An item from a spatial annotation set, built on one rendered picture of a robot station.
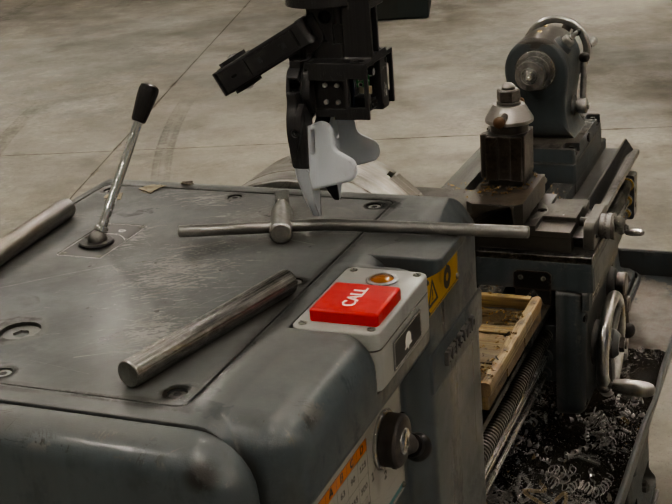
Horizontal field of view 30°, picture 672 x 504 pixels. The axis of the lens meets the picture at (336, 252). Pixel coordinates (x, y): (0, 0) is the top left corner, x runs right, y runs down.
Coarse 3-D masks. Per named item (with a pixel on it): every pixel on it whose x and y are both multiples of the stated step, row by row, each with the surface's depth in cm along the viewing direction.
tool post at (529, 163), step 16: (512, 128) 203; (528, 128) 205; (480, 144) 206; (496, 144) 203; (512, 144) 202; (528, 144) 205; (496, 160) 204; (512, 160) 203; (528, 160) 206; (496, 176) 205; (512, 176) 204; (528, 176) 208
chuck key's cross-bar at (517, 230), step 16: (208, 224) 122; (224, 224) 122; (240, 224) 121; (256, 224) 121; (304, 224) 121; (320, 224) 121; (336, 224) 121; (352, 224) 121; (368, 224) 120; (384, 224) 120; (400, 224) 120; (416, 224) 119; (432, 224) 119; (448, 224) 119; (464, 224) 118; (480, 224) 118; (496, 224) 118
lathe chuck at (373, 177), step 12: (288, 156) 158; (276, 168) 152; (288, 168) 150; (360, 168) 151; (372, 168) 152; (384, 168) 153; (360, 180) 148; (372, 180) 149; (384, 180) 150; (372, 192) 147; (384, 192) 148; (396, 192) 150
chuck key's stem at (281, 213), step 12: (276, 192) 130; (288, 192) 130; (276, 204) 125; (288, 204) 127; (276, 216) 122; (288, 216) 122; (276, 228) 120; (288, 228) 120; (276, 240) 120; (288, 240) 120
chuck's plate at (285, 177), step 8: (264, 176) 150; (272, 176) 148; (280, 176) 147; (288, 176) 147; (248, 184) 149; (256, 184) 148; (264, 184) 147; (272, 184) 147; (280, 184) 146; (288, 184) 146; (296, 184) 146; (344, 184) 146; (352, 184) 146; (360, 192) 145
